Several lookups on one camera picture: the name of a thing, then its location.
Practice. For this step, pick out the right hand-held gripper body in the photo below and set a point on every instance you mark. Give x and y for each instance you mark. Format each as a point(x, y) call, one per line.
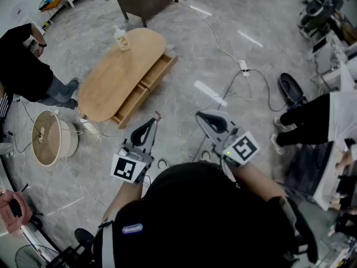
point(242, 148)

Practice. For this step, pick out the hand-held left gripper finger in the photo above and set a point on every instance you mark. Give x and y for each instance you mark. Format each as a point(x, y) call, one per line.
point(152, 138)
point(134, 135)

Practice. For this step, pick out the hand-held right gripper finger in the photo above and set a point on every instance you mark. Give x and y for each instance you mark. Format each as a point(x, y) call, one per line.
point(207, 131)
point(226, 121)

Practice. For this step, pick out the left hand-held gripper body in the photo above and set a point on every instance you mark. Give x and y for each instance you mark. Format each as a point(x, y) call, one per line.
point(125, 167)

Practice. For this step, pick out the person's left forearm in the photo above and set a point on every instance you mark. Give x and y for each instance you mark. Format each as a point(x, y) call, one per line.
point(122, 197)

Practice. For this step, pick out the person's right forearm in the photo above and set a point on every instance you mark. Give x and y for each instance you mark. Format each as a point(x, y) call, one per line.
point(256, 183)

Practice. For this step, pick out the wooden coffee table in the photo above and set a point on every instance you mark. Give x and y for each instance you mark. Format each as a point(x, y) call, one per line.
point(120, 77)

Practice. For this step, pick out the small red object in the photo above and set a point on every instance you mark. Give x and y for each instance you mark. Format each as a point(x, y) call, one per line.
point(158, 116)

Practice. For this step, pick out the person's right shoe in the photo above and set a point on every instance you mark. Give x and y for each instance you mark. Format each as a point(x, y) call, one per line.
point(205, 155)

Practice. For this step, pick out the person's shoe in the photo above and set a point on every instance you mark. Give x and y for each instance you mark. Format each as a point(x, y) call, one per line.
point(163, 162)
point(205, 155)

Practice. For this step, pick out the person's left shoe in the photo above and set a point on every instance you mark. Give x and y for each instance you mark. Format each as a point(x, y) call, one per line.
point(163, 162)

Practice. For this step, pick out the white power strip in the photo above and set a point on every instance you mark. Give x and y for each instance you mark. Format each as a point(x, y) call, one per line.
point(87, 124)
point(243, 66)

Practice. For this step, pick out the black oval device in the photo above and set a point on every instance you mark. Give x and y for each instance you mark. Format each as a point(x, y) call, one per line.
point(290, 88)

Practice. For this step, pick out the black floor fan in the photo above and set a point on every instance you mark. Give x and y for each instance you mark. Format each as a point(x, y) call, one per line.
point(83, 237)

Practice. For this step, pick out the person's black clothed body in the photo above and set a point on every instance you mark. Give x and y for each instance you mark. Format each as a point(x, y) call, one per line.
point(195, 219)

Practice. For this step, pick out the white pump bottle orange label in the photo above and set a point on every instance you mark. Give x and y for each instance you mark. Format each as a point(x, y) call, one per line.
point(122, 41)

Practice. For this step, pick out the pink cloth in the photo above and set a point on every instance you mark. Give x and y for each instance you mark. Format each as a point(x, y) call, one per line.
point(25, 220)

